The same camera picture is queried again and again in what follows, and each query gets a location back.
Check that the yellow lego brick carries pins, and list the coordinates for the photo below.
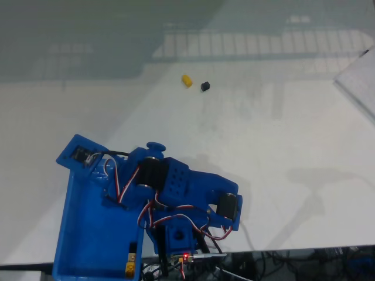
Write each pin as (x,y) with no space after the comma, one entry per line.
(187,81)
(130,270)

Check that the black lego brick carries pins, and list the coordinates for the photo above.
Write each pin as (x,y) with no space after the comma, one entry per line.
(205,86)

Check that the blue plastic bin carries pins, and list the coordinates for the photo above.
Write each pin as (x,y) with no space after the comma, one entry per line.
(93,234)

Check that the controller board with red light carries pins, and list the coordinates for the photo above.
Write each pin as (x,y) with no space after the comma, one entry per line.
(183,258)

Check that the white flat board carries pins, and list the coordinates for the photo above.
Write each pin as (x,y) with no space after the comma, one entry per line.
(360,79)

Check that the blue gripper camera mount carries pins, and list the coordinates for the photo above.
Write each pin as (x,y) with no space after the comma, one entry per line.
(73,152)

